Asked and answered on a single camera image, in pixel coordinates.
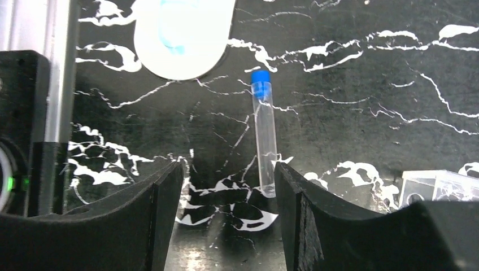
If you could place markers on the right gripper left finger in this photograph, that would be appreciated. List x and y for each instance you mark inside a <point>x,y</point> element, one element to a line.
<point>127,230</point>

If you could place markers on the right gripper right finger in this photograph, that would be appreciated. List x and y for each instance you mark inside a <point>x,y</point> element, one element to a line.
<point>321,231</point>

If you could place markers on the clear well plate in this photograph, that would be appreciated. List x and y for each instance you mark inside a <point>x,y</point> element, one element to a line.
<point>433,185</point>

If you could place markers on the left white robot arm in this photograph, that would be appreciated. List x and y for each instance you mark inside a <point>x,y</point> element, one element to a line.
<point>33,171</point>

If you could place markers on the blue capped tube lower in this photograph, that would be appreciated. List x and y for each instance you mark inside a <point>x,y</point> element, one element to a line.
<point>265,131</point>

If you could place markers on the blue petri dish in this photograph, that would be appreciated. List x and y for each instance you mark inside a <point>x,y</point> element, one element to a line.
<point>181,40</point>

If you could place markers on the aluminium frame rail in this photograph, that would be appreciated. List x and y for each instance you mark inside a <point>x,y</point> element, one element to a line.
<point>51,29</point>

